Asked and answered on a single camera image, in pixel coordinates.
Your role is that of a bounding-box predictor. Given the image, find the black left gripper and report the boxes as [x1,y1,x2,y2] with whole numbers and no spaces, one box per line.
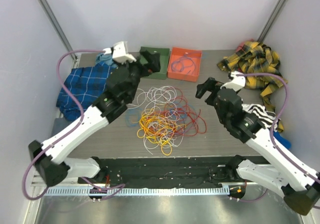
[114,50,161,102]

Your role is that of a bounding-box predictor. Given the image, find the red wire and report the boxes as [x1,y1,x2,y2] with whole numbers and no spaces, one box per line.
[159,94,208,137]

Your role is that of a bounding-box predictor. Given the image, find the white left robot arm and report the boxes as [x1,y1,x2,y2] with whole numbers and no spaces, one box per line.
[28,47,161,187]

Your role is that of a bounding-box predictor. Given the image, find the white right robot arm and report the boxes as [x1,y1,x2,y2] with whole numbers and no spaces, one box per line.
[195,73,320,216]

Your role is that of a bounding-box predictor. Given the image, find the green plastic bin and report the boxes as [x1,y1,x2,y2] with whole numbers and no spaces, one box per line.
[140,46,170,80]

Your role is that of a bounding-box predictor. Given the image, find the orange plastic bin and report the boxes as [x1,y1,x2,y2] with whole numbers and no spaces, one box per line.
[167,47,203,82]

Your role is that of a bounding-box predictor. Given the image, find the light blue cloth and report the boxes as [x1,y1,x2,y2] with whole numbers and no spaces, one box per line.
[95,53,118,68]

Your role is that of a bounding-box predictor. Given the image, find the pink cloth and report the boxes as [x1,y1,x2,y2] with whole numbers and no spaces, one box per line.
[235,39,255,52]

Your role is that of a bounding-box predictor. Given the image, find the yellow plaid cloth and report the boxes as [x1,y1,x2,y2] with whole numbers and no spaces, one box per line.
[217,41,284,112]

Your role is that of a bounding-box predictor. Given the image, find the black white striped cloth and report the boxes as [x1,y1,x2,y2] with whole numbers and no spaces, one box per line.
[242,104,276,128]

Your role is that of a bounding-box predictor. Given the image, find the blue plaid cloth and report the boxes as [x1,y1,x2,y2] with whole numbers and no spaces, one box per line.
[56,62,117,121]

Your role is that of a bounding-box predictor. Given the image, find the bright blue cloth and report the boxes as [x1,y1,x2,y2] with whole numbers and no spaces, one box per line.
[273,131,292,150]

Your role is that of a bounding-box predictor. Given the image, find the grey blue folded cloth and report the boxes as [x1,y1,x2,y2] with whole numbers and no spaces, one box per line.
[51,118,70,136]

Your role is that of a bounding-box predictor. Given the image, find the blue wire in orange bin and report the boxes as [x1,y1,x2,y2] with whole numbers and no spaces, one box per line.
[170,54,197,76]

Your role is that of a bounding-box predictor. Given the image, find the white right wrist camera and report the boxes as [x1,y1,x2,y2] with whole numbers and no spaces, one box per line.
[221,71,246,92]

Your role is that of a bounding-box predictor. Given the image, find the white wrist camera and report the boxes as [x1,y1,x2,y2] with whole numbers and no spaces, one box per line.
[103,41,136,64]
[221,71,246,92]

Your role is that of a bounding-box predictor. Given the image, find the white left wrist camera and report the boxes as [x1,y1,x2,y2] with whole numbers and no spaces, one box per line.
[103,41,136,64]

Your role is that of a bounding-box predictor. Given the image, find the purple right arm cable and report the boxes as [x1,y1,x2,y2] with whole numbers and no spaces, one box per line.
[234,73,320,202]

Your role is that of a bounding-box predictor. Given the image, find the white wire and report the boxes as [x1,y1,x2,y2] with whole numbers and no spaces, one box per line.
[127,85,187,155]

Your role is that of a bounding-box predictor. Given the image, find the yellow wire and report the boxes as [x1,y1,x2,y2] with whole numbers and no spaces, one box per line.
[136,108,188,156]

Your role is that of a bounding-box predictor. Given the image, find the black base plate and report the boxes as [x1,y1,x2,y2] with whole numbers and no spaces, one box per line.
[74,155,256,189]

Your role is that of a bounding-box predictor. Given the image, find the white slotted cable duct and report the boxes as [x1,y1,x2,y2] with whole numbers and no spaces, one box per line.
[45,186,230,196]

